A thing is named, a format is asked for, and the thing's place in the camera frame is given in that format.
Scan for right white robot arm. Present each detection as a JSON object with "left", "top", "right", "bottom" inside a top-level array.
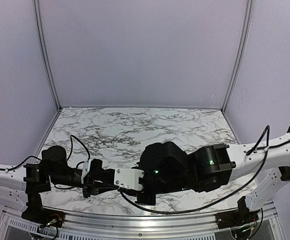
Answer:
[{"left": 135, "top": 127, "right": 290, "bottom": 224}]

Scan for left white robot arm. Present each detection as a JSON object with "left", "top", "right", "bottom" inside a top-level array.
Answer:
[{"left": 0, "top": 145, "right": 118, "bottom": 224}]

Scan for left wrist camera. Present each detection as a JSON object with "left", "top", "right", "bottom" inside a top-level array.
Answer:
[{"left": 81, "top": 159, "right": 103, "bottom": 183}]

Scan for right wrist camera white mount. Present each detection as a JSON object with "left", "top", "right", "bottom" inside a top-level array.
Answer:
[{"left": 114, "top": 168, "right": 145, "bottom": 191}]

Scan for front aluminium rail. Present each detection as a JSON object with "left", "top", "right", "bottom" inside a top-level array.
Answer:
[{"left": 0, "top": 207, "right": 278, "bottom": 240}]

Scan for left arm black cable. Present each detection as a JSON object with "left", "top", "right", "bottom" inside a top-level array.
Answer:
[{"left": 4, "top": 134, "right": 92, "bottom": 191}]

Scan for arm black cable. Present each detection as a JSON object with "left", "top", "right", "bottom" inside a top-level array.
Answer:
[
  {"left": 4, "top": 134, "right": 92, "bottom": 191},
  {"left": 118, "top": 124, "right": 290, "bottom": 215}
]

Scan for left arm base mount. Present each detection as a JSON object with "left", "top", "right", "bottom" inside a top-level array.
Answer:
[{"left": 21, "top": 207, "right": 65, "bottom": 228}]

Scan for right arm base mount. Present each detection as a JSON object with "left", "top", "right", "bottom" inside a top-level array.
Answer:
[{"left": 215, "top": 209, "right": 260, "bottom": 229}]

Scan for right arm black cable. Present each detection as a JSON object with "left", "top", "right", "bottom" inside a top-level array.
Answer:
[{"left": 118, "top": 124, "right": 290, "bottom": 215}]

